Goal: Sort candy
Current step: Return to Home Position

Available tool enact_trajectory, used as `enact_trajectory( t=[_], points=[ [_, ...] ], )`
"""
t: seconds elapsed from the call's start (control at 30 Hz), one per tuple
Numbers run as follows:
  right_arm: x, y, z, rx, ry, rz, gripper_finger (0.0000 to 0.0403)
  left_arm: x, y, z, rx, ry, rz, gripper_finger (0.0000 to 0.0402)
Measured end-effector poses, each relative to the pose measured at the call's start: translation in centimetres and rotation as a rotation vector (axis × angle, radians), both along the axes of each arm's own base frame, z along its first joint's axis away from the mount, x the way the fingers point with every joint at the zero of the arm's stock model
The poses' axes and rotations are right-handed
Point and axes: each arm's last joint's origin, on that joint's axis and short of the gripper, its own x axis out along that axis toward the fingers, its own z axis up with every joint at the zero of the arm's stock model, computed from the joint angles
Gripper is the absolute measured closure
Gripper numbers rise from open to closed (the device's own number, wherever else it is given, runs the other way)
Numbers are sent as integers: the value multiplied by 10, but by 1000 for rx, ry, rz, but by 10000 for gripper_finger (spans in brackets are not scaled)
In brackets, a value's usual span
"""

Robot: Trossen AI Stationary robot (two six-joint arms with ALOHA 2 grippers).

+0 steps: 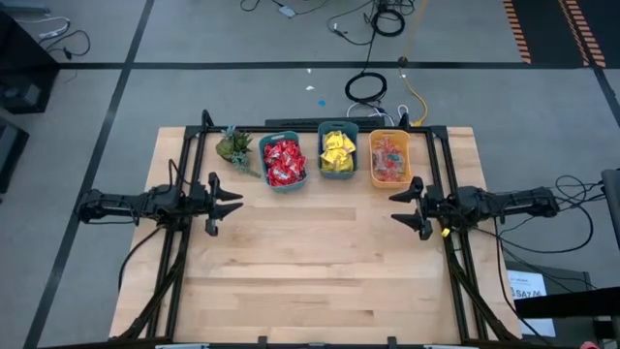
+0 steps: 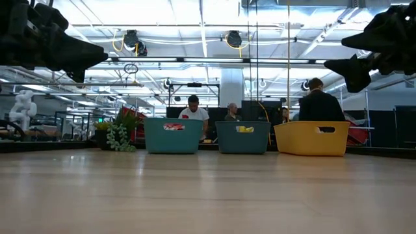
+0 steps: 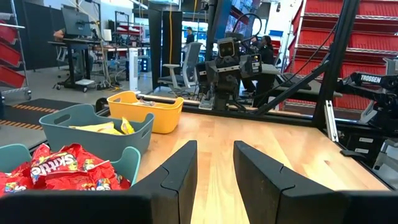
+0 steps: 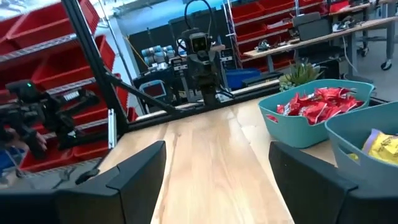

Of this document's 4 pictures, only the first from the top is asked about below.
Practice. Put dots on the dark equipment box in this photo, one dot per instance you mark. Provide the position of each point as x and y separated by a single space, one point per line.
9 150

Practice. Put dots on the potted succulent plant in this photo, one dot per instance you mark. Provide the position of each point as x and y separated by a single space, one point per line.
235 148

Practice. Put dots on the white printed sheet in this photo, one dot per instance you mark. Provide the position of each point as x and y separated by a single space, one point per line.
528 291

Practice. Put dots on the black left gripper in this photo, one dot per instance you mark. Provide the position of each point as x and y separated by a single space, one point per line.
213 213

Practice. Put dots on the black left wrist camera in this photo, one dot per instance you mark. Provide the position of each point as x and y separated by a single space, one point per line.
197 194

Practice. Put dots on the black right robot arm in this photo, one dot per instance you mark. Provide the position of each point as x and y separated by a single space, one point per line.
504 203

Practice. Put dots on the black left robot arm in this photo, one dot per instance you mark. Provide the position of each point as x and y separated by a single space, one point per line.
135 203

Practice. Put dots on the black striped floor mat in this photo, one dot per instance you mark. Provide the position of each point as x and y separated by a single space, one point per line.
552 29

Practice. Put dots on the black cabinet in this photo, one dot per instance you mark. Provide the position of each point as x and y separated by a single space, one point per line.
24 63

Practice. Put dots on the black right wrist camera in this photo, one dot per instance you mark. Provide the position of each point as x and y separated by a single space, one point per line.
434 195

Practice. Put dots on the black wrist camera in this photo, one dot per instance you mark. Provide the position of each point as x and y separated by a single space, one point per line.
197 194
434 195

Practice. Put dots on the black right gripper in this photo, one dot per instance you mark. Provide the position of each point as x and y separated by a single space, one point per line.
424 218

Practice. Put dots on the yellow plastic bin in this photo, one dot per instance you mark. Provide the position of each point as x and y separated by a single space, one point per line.
390 133

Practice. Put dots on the slate blue plastic bin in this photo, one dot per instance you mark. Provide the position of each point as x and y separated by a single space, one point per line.
337 126

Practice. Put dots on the light teal plastic bin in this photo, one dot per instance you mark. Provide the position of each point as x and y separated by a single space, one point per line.
261 160

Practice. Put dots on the red Skittles candy bag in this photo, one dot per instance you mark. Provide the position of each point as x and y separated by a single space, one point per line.
272 168
276 181
286 162
292 148
294 178
272 150
298 165

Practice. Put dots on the black power strip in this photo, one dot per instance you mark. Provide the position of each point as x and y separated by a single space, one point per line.
315 122

